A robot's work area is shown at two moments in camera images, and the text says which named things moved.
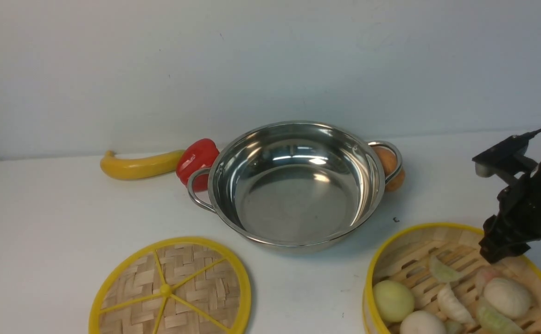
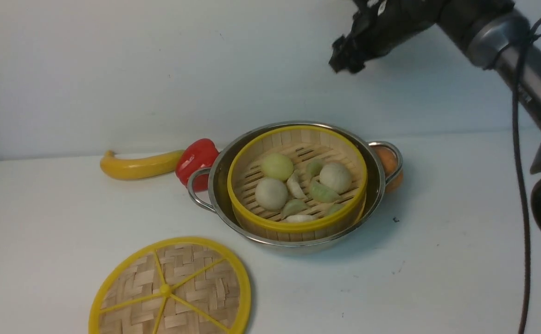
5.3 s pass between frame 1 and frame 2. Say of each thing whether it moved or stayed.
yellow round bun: moved
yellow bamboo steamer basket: moved
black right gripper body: moved
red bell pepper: stayed
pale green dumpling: moved
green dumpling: moved
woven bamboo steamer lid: stayed
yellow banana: stayed
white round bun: moved
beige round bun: moved
